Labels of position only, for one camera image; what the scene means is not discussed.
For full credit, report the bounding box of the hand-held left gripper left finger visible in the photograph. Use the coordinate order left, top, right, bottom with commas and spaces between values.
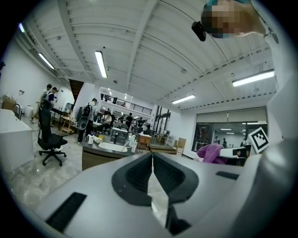
34, 152, 173, 238

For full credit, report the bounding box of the black mezzanine railing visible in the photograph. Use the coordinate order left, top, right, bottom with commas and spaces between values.
100, 93, 153, 115

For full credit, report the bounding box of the white bathtub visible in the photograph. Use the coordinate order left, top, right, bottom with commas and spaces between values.
0, 108, 34, 173

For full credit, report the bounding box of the open cardboard box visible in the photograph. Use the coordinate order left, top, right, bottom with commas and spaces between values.
1, 94, 17, 112

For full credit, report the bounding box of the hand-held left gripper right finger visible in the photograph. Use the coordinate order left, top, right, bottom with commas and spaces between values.
153, 152, 244, 238

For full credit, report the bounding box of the white oval basin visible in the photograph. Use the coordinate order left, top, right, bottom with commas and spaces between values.
98, 142, 129, 153

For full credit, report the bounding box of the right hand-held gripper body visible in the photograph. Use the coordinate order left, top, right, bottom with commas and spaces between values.
232, 126, 270, 166

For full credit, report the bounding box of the purple cloth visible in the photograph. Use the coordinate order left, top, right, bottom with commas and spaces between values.
196, 143, 228, 165

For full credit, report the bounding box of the wooden stool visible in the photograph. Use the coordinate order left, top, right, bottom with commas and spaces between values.
61, 116, 76, 135

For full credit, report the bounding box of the black bathtub faucet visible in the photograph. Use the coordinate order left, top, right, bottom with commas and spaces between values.
14, 103, 23, 121

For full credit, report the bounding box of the black head camera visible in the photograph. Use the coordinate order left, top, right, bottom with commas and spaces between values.
191, 20, 208, 42

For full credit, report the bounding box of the small wooden cabinet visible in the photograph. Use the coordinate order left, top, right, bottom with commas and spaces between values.
137, 134, 153, 150

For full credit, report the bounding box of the long ceiling tube light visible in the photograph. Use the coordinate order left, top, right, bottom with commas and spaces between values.
38, 53, 55, 70
94, 50, 108, 79
232, 69, 276, 88
171, 93, 196, 105

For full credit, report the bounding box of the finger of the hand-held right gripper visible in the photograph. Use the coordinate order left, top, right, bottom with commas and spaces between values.
219, 147, 238, 159

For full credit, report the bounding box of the grey roller blind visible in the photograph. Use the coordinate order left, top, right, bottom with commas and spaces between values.
196, 107, 267, 123

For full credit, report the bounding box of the large dark window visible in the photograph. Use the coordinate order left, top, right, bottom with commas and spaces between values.
192, 120, 268, 153

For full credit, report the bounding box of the person's head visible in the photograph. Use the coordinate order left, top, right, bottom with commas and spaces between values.
201, 0, 266, 39

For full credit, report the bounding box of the black office chair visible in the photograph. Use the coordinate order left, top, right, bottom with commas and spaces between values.
37, 99, 69, 167

